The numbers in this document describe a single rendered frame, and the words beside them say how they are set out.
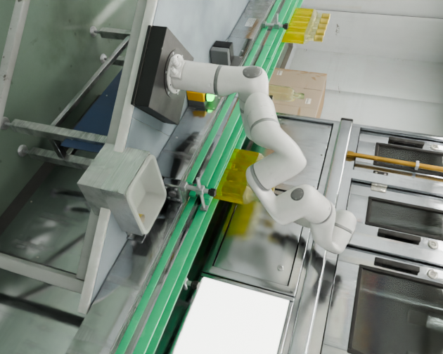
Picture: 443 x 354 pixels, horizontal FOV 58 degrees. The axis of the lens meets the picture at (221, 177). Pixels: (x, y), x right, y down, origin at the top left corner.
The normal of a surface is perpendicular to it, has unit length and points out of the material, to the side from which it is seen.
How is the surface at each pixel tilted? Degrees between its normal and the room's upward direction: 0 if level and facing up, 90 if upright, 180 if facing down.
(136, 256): 90
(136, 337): 90
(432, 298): 90
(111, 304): 90
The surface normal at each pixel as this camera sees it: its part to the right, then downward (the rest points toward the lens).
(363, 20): -0.32, 0.74
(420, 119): -0.10, -0.65
